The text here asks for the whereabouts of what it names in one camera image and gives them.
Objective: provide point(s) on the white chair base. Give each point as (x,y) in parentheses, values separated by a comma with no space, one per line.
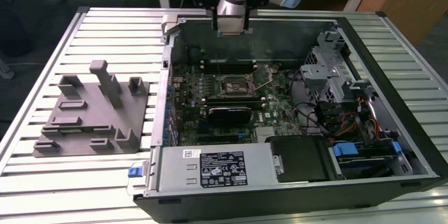
(6,70)

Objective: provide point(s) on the green motherboard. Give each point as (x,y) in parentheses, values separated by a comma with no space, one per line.
(283,127)

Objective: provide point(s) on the black PC case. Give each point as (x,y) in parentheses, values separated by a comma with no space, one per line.
(244,208)

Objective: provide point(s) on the blue disk carrier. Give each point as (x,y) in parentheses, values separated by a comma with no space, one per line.
(344,150)

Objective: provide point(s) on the small silver heatsink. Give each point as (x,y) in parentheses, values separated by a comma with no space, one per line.
(266,133)

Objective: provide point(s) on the CPU socket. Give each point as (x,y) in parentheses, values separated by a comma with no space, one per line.
(231,85)

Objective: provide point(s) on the small blue plastic latch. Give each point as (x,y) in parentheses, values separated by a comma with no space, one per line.
(396,147)

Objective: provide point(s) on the black plastic shroud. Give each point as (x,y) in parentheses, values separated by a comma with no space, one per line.
(300,155)

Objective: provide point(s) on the black expansion slot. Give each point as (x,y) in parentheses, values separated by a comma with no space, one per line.
(216,138)

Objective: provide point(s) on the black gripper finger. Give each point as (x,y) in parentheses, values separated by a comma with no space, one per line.
(215,19)
(248,19)

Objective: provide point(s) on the black RAM slot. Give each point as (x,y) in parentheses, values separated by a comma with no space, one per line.
(227,71)
(235,104)
(227,62)
(227,65)
(235,99)
(227,68)

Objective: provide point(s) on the grey parts rack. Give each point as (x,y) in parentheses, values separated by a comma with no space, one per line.
(98,129)

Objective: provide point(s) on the small black graphics card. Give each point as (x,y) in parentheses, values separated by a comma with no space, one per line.
(230,115)

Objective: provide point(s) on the silver metal drive cage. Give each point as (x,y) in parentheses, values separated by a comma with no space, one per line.
(322,72)

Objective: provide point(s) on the blue power supply latch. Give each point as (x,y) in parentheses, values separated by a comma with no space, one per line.
(135,172)

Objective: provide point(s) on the silver power supply unit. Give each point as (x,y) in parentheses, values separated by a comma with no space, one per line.
(175,166)

